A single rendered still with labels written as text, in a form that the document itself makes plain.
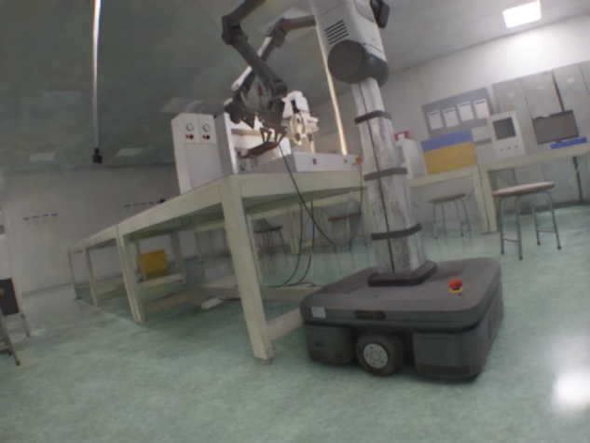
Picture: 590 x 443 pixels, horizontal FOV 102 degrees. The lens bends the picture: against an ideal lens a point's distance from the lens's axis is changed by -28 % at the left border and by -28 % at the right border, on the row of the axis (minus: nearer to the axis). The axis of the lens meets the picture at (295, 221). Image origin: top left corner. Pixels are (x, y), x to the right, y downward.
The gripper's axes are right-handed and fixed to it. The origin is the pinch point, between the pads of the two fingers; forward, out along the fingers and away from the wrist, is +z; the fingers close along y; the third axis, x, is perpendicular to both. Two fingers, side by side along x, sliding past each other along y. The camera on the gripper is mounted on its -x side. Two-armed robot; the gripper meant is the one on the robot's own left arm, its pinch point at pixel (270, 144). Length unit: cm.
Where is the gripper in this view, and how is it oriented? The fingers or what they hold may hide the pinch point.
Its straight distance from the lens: 147.3
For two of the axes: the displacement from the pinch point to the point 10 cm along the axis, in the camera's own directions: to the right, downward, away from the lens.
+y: -6.7, 1.3, -7.3
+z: -2.0, 9.2, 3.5
